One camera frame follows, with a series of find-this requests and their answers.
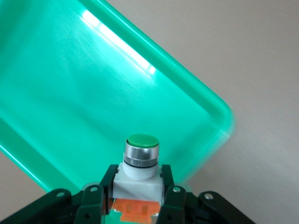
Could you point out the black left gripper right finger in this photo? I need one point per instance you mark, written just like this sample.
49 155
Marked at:
172 205

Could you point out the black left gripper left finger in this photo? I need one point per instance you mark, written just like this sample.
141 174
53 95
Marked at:
91 205

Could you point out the green push button switch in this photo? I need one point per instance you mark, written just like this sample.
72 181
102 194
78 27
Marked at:
137 184

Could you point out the green plastic tray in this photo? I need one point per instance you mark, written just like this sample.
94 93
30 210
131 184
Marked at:
81 93

